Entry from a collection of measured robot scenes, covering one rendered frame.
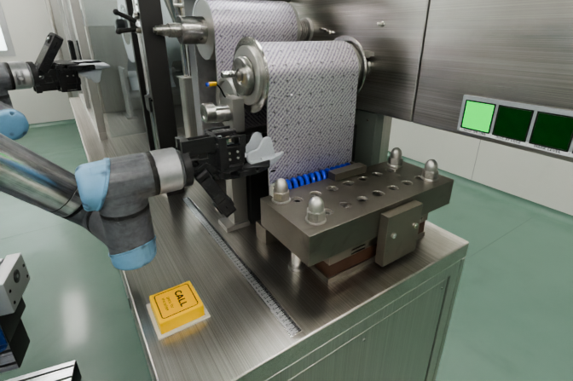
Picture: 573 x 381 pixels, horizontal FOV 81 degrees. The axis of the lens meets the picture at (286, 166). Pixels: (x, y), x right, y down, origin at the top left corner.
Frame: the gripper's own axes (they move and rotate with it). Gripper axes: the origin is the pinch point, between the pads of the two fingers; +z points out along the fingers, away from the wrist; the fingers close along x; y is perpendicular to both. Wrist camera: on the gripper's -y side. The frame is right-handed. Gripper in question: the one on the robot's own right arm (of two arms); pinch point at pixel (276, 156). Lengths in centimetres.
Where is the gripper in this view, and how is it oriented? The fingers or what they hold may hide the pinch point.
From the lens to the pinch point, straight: 69.3
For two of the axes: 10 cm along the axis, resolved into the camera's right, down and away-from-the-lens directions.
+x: -5.5, -3.1, 7.7
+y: 0.0, -9.3, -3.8
